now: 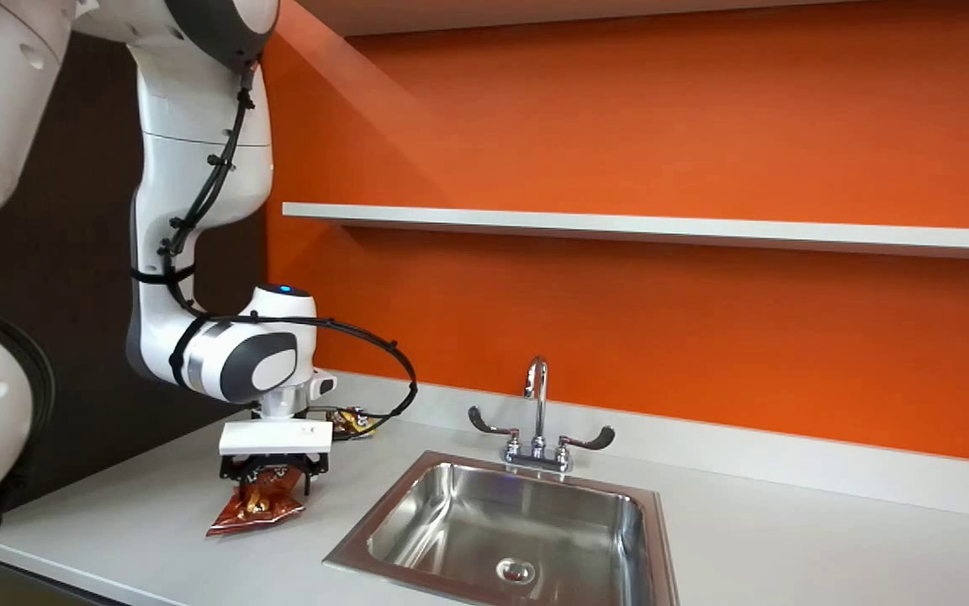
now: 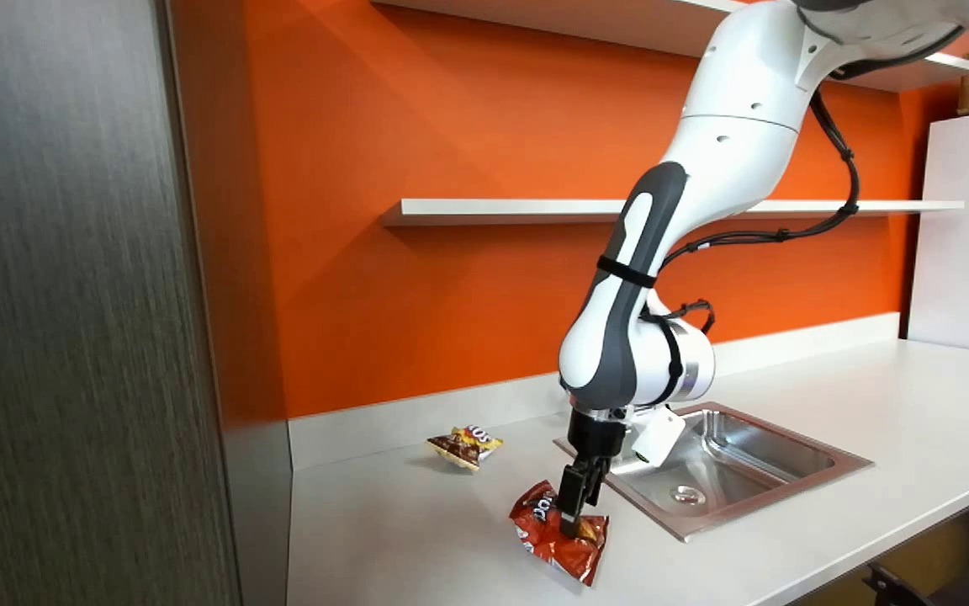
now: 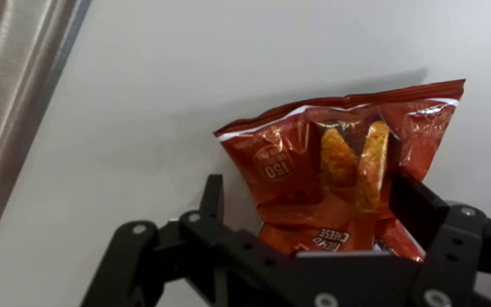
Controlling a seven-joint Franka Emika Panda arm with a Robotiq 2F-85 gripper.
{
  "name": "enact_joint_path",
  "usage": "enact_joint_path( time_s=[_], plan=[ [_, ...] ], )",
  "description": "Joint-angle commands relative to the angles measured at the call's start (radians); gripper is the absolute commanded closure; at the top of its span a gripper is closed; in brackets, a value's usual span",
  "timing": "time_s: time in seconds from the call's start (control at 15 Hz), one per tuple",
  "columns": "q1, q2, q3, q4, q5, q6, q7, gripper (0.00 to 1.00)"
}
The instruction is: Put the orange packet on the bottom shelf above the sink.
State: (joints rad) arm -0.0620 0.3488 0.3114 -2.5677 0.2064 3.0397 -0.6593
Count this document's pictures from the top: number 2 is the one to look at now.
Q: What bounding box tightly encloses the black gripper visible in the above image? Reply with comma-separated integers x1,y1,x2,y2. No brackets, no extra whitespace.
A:
551,409,628,530

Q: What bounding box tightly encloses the orange chips packet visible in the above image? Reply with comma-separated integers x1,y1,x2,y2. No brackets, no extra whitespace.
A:
505,477,612,588

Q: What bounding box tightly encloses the small yellow snack packet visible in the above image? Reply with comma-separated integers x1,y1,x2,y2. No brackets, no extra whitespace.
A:
422,426,507,475

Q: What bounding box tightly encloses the stainless steel sink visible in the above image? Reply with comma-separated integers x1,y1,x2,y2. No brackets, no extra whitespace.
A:
551,400,873,546

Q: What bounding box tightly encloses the dark grey wood cabinet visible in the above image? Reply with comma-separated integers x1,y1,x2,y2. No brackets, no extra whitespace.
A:
0,0,246,606

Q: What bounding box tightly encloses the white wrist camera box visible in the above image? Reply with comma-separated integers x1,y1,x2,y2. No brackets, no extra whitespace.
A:
614,403,689,475

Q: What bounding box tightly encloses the thin white wall shelf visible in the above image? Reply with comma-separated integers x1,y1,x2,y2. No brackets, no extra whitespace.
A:
381,194,969,234

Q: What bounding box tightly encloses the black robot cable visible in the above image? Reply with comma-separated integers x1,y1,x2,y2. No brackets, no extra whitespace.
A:
657,89,864,336

